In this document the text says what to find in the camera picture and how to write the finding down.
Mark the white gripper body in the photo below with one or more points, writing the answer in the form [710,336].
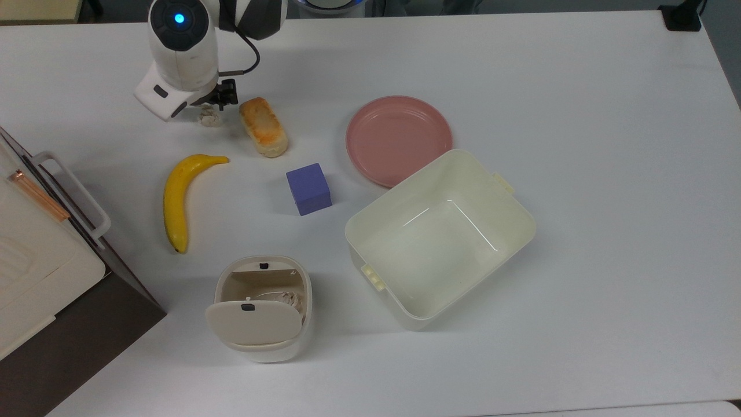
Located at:
[155,97]

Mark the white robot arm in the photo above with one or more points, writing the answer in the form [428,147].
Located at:
[185,55]

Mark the cream plastic storage box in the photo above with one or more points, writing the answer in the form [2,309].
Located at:
[440,249]

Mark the beige desktop trash can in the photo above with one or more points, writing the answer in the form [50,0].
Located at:
[263,277]

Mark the black table clamp mount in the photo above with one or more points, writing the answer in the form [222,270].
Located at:
[682,20]

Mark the purple cube block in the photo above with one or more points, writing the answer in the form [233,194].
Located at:
[308,188]

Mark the cream white appliance box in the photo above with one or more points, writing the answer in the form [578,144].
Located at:
[35,266]

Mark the white paper ball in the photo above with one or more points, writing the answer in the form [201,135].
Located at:
[211,118]
[290,299]

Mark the light wooden side desk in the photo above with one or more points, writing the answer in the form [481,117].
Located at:
[35,10]

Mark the beige trash can lid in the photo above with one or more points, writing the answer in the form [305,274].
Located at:
[255,327]

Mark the toasted bread roll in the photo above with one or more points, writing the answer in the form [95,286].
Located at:
[264,126]

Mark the pink plastic plate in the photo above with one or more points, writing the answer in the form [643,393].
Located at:
[393,139]

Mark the yellow banana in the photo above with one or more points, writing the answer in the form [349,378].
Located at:
[175,202]

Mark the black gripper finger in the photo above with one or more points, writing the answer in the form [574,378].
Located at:
[206,104]
[227,92]

